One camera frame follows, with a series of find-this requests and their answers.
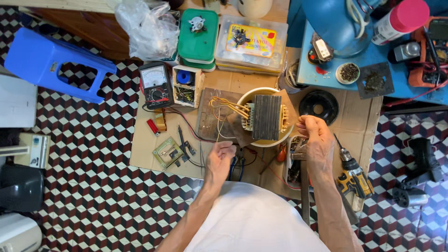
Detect person's left hand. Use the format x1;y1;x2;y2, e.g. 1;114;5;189
204;141;237;184

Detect person's right hand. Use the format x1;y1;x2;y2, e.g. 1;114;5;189
296;115;335;176

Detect black round plastic disc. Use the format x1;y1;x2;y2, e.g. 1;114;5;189
298;90;340;126

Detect dark wooden board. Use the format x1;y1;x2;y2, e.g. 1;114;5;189
196;87;246;143

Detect laminated transformer core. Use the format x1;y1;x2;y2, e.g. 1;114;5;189
241;94;291;141

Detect clear tray of metal parts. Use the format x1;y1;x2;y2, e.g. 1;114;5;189
282;134;309;190

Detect black test probe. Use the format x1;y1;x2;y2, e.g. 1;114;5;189
177;125;197;157

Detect brown cardboard sheet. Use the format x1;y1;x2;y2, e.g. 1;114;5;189
129;47;384;200

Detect white round bowl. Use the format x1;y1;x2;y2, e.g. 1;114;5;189
237;87;295;148

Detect round tin of screws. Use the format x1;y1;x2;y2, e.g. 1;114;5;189
335;62;361;85

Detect long flat metal bar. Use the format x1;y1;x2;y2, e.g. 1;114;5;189
300;159;311;227

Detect amber tape roll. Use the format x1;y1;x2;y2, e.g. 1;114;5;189
154;109;168;132

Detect person's white shirt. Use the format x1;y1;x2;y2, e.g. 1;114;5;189
183;181;332;252

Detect black device white label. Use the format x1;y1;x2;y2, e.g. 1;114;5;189
307;33;334;66

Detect red lighter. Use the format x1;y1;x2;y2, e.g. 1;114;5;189
146;119;160;137

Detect square grey metal plate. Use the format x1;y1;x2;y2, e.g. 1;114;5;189
357;62;395;100

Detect blue solder spool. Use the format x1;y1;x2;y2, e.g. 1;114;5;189
176;69;193;85

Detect clear organizer box yellow label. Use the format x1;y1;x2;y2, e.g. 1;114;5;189
214;14;289;76

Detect black analog multimeter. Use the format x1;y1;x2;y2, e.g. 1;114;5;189
138;62;175;110

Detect blue work table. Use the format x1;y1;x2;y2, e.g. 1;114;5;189
296;0;448;106

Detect blue round tank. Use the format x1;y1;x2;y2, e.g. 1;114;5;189
301;0;374;59

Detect green lidded plastic container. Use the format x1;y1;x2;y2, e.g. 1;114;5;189
177;8;220;73

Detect black gear part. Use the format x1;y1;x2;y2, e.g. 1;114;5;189
232;29;251;48

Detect black electric motor tool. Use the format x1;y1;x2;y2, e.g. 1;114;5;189
392;137;445;208

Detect orange digital multimeter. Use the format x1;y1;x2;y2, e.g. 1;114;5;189
407;15;448;88

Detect small silver black motor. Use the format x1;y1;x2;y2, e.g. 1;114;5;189
387;41;421;64

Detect cream ceramic cup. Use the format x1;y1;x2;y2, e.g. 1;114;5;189
238;0;274;19

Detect small silver motor part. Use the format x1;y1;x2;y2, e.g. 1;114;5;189
188;16;207;33

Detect white spray can pink cap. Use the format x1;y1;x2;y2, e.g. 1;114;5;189
371;0;431;46

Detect clear plastic bag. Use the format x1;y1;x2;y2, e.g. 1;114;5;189
114;0;180;62

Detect brown wooden table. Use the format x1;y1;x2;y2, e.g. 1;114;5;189
0;0;291;62

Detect beige small appliance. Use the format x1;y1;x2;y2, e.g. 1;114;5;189
0;133;52;170

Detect blue plastic stool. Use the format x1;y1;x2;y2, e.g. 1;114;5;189
4;27;117;104

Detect black plastic bin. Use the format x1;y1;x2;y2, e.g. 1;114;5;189
0;164;45;213

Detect white flat board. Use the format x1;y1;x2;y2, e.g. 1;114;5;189
0;74;38;129

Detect white rounded appliance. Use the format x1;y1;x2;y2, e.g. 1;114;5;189
0;212;43;252

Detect blue-handled pliers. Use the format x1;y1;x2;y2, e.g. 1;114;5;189
227;148;246;182

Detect orange-handled screwdriver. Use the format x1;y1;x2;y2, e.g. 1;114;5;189
259;143;288;175

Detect yellow transformer wires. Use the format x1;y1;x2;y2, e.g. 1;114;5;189
209;97;250;122

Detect metal can with wires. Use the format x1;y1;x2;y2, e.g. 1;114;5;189
279;59;309;95

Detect square metal frame bracket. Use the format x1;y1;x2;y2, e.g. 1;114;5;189
152;137;185;171

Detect yellow cordless drill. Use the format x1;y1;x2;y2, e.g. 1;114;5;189
333;133;375;200

